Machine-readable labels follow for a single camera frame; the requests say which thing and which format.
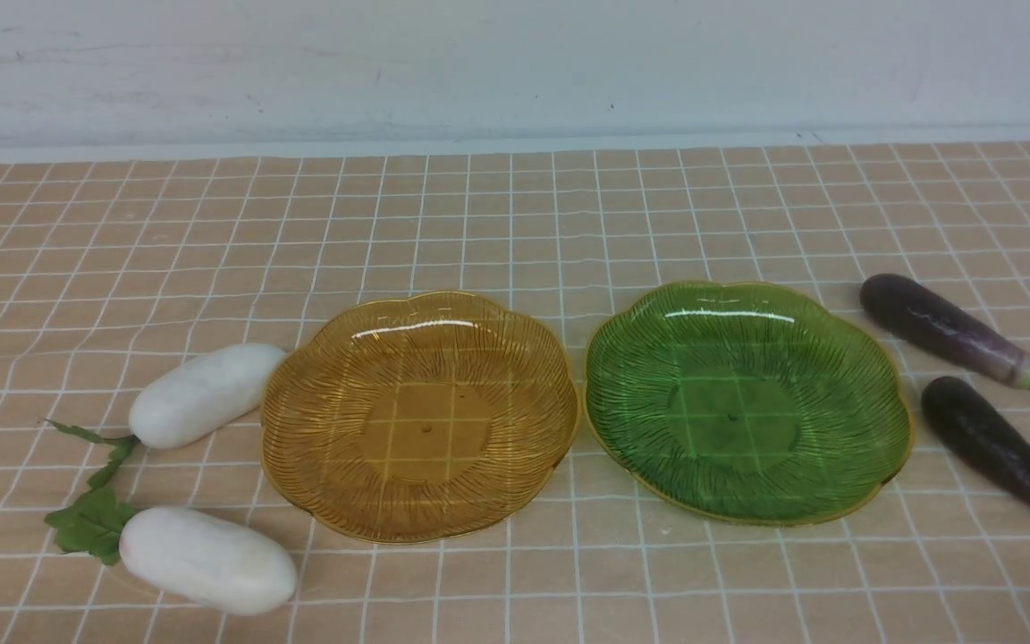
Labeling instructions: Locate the green plastic plate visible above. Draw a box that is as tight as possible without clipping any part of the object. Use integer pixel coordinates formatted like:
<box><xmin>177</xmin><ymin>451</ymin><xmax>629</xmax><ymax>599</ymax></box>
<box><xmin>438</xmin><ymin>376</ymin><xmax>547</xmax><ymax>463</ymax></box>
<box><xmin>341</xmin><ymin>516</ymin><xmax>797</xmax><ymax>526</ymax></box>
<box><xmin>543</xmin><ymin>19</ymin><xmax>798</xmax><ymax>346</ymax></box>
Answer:
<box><xmin>584</xmin><ymin>281</ymin><xmax>915</xmax><ymax>526</ymax></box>

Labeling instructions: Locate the dark purple eggplant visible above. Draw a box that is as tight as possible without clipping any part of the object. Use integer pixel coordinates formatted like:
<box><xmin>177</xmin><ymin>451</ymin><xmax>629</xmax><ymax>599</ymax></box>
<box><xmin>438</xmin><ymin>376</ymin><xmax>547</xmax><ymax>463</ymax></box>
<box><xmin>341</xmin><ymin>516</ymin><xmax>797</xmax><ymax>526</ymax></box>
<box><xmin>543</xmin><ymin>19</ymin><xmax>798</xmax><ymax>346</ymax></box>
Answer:
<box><xmin>920</xmin><ymin>376</ymin><xmax>1030</xmax><ymax>506</ymax></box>

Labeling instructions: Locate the amber plastic plate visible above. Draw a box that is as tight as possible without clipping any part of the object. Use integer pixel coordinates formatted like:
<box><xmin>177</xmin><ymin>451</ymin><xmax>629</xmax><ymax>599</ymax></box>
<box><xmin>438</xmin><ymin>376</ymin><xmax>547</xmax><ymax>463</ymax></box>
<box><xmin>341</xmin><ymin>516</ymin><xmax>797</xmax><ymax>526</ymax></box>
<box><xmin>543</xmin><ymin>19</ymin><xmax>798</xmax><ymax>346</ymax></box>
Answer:
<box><xmin>260</xmin><ymin>291</ymin><xmax>583</xmax><ymax>545</ymax></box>

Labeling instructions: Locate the checkered tan tablecloth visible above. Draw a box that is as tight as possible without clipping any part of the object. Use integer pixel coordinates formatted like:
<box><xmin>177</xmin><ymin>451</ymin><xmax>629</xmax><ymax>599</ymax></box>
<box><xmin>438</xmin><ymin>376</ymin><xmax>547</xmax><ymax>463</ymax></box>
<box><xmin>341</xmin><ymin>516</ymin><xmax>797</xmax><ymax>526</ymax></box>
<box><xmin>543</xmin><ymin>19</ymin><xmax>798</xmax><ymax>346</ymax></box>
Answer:
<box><xmin>0</xmin><ymin>142</ymin><xmax>1030</xmax><ymax>643</ymax></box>

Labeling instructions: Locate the purple eggplant green stem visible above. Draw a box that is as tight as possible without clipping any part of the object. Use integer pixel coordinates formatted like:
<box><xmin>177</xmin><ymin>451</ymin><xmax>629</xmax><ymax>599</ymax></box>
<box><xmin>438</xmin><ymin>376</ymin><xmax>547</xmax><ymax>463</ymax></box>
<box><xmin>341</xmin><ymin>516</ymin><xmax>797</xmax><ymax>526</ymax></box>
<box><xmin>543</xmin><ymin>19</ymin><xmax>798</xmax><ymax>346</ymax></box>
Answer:
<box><xmin>858</xmin><ymin>273</ymin><xmax>1030</xmax><ymax>391</ymax></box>

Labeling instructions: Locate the white radish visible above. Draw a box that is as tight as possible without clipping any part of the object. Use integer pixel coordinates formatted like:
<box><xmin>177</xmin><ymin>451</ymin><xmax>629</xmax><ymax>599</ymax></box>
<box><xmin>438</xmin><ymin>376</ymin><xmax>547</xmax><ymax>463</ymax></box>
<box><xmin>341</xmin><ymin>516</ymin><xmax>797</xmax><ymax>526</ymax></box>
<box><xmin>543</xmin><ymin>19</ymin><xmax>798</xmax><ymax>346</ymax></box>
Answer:
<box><xmin>48</xmin><ymin>343</ymin><xmax>289</xmax><ymax>490</ymax></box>
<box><xmin>44</xmin><ymin>486</ymin><xmax>299</xmax><ymax>616</ymax></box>

